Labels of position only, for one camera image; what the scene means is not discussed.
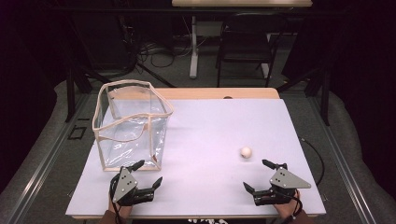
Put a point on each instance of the light desk with white legs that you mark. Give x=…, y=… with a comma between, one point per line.
x=194, y=56

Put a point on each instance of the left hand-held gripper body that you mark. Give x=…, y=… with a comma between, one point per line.
x=124, y=185

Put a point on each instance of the black metal stand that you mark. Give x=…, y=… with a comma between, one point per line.
x=71, y=93
x=325, y=99

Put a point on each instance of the clear plastic bag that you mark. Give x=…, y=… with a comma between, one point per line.
x=130, y=93

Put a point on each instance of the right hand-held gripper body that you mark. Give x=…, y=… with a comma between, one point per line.
x=286, y=180

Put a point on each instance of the small white ball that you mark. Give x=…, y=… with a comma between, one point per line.
x=246, y=152

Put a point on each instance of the person's left hand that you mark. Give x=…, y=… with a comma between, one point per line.
x=123, y=211

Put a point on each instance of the grey metal floor rail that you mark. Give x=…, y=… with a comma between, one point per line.
x=46, y=158
x=342, y=168

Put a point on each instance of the black floor socket frame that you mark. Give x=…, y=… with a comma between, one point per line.
x=77, y=132

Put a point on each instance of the white table mat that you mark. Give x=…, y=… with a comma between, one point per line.
x=202, y=140

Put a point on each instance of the person's dark printed clothing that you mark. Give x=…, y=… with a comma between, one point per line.
x=208, y=221

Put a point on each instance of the person's right hand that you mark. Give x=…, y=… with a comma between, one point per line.
x=288, y=210

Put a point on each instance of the black chair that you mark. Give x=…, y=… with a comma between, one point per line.
x=246, y=43

